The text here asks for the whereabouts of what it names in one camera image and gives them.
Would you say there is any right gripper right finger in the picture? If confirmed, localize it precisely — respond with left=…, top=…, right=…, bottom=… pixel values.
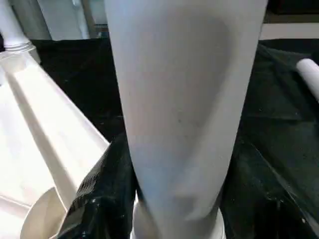
left=219, top=142, right=319, bottom=239

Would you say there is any black work mat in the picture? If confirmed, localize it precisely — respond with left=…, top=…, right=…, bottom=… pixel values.
left=30, top=37, right=319, bottom=239

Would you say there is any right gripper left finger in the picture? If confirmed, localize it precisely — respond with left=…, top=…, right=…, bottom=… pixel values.
left=57, top=132, right=139, bottom=239

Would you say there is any white plastic table leg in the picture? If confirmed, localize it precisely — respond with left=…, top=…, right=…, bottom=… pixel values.
left=104, top=0, right=270, bottom=239
left=0, top=0, right=34, bottom=53
left=296, top=59, right=319, bottom=103

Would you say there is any white plastic table top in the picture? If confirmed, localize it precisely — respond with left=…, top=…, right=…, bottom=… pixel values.
left=0, top=44, right=110, bottom=239

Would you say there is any white drawer unit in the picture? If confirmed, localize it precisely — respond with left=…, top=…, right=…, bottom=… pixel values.
left=259, top=22, right=319, bottom=40

